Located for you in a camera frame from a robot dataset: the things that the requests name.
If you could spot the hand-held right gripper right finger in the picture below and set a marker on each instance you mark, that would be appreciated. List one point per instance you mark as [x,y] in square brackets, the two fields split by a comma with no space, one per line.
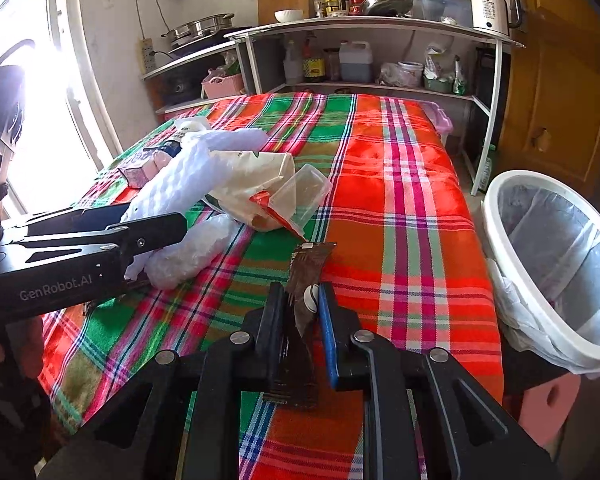
[328,340]

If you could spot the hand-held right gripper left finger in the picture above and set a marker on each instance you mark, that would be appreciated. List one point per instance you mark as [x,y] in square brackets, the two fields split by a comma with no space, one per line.
[272,330]

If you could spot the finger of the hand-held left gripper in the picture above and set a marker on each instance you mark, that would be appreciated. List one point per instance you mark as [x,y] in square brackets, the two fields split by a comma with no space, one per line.
[80,217]
[150,232]

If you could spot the white foam fruit net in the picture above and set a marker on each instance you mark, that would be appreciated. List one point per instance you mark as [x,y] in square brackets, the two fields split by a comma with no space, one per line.
[180,180]

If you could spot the brown snack wrapper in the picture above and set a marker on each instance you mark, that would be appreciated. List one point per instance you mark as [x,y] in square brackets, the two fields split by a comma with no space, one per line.
[305,265]

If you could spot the white round trash bin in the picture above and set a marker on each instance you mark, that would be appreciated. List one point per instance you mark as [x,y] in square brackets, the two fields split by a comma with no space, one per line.
[490,220]

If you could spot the person's left hand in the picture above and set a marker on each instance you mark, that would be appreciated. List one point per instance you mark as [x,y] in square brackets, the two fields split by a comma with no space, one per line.
[34,347]

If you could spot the clear crumpled plastic bag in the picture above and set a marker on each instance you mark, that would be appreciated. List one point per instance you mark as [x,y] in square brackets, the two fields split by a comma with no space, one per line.
[190,255]

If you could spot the pink drink carton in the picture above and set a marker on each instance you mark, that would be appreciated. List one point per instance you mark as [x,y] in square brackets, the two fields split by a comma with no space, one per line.
[142,172]

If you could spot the cream plastic bag red strip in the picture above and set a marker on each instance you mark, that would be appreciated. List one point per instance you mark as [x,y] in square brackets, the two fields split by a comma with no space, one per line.
[250,175]

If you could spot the black round appliance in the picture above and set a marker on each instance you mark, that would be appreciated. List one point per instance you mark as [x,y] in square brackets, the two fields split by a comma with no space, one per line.
[180,87]

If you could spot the clear plastic food container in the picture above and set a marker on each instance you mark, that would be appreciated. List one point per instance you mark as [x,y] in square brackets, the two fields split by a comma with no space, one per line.
[305,185]

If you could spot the plaid tablecloth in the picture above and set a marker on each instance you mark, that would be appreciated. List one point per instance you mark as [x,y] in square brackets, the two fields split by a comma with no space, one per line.
[405,210]

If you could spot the pink woven plastic basket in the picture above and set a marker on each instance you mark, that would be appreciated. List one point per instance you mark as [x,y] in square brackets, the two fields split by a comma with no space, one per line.
[225,87]

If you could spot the yellowed power strip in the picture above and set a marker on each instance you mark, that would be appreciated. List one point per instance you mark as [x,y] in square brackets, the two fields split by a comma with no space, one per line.
[147,55]

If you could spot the small white shelf unit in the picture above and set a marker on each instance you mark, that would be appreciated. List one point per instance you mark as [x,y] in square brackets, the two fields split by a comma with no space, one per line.
[195,57]

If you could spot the black induction cooker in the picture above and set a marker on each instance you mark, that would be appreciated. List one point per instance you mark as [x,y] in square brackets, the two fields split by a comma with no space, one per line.
[205,45]

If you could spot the steel steamer pot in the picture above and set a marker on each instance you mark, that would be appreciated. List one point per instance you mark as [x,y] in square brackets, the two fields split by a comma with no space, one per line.
[200,30]

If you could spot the tall clear plastic bottle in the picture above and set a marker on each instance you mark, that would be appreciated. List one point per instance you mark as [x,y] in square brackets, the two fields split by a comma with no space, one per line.
[292,65]

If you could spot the pink plastic stool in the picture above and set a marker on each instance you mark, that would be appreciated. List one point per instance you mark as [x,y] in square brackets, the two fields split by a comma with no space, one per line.
[550,405]

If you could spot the red cap yellow label bottle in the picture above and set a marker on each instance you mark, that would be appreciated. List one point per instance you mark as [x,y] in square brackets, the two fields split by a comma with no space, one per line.
[314,65]

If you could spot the translucent bin liner bag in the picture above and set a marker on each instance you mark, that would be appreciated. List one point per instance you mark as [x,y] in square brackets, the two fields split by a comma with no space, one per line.
[555,240]

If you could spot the dark glass jar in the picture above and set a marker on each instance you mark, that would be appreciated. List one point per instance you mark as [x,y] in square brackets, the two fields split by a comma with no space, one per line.
[333,65]

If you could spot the purple plastic tray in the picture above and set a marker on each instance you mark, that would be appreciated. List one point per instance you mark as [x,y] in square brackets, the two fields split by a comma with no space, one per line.
[440,117]

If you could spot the white ceramic bowl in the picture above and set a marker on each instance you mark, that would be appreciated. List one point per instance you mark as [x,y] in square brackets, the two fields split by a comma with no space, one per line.
[288,15]

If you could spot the white plastic jerry can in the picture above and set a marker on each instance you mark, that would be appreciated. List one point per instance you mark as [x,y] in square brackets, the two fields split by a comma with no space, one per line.
[355,62]

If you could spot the crumpled translucent plastic bag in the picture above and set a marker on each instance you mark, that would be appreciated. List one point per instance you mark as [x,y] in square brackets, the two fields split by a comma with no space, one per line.
[390,75]

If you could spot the white curved shelf unit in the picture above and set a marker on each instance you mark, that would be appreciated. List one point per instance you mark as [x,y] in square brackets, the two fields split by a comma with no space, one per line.
[330,23]

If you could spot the white plastic tub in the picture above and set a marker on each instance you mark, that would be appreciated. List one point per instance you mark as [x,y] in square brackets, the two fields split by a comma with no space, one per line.
[411,72]

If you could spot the green basin with bags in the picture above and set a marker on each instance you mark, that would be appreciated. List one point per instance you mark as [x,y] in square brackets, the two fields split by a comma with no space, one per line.
[442,82]

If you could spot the clear condiment bottle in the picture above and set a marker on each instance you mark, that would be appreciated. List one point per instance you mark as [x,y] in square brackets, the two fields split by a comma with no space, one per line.
[319,5]

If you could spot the red jar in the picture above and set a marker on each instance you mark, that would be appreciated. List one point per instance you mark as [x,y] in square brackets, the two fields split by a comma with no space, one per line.
[356,7]

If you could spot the steel wok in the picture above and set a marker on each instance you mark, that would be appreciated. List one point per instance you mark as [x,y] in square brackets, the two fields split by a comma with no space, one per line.
[385,4]

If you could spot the wooden door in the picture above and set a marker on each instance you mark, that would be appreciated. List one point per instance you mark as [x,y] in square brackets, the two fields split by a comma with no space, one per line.
[555,85]

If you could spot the clear plastic storage box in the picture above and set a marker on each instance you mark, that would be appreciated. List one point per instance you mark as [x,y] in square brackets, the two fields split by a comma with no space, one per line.
[440,10]

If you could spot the white electric kettle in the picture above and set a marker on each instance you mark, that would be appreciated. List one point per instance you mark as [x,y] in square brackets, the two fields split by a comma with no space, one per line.
[487,10]

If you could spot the white window frame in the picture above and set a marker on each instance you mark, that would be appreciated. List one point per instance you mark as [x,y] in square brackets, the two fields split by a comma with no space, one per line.
[87,60]

